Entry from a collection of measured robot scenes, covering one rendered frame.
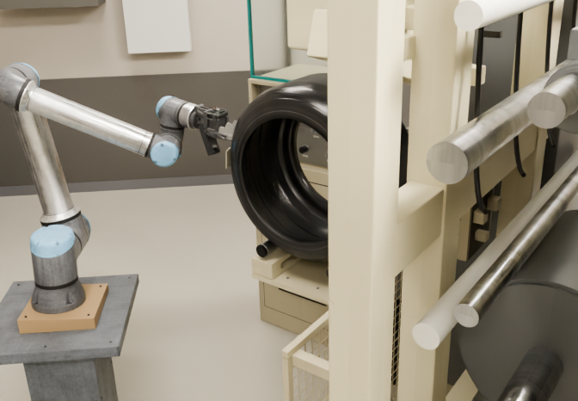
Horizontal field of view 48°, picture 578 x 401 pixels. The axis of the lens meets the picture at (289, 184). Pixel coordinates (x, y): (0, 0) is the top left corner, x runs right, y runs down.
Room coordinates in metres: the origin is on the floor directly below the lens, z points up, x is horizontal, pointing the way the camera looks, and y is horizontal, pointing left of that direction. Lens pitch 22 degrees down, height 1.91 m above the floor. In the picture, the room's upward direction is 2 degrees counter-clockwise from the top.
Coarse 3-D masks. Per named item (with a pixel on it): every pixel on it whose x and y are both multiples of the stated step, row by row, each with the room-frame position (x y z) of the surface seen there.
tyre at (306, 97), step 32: (288, 96) 1.85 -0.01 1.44; (320, 96) 1.81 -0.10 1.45; (256, 128) 1.92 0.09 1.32; (288, 128) 2.18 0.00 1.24; (320, 128) 1.77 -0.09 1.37; (256, 160) 2.12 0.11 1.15; (288, 160) 2.18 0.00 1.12; (256, 192) 2.07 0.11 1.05; (288, 192) 2.15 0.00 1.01; (256, 224) 1.92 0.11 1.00; (288, 224) 2.03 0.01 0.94; (320, 224) 2.06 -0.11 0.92; (320, 256) 1.78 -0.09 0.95
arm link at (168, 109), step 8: (168, 96) 2.30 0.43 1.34; (160, 104) 2.28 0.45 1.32; (168, 104) 2.26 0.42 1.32; (176, 104) 2.25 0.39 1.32; (184, 104) 2.24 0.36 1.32; (160, 112) 2.27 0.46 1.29; (168, 112) 2.25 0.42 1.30; (176, 112) 2.22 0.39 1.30; (168, 120) 2.25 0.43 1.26; (176, 120) 2.23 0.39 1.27
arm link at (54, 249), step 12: (48, 228) 2.12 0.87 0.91; (60, 228) 2.12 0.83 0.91; (36, 240) 2.03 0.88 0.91; (48, 240) 2.03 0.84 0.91; (60, 240) 2.03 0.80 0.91; (72, 240) 2.07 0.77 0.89; (36, 252) 2.01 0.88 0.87; (48, 252) 2.00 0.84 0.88; (60, 252) 2.02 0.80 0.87; (72, 252) 2.06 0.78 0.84; (36, 264) 2.01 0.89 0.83; (48, 264) 2.00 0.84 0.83; (60, 264) 2.01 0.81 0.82; (72, 264) 2.05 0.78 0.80; (36, 276) 2.01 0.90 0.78; (48, 276) 1.99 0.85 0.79; (60, 276) 2.01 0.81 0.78; (72, 276) 2.04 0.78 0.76
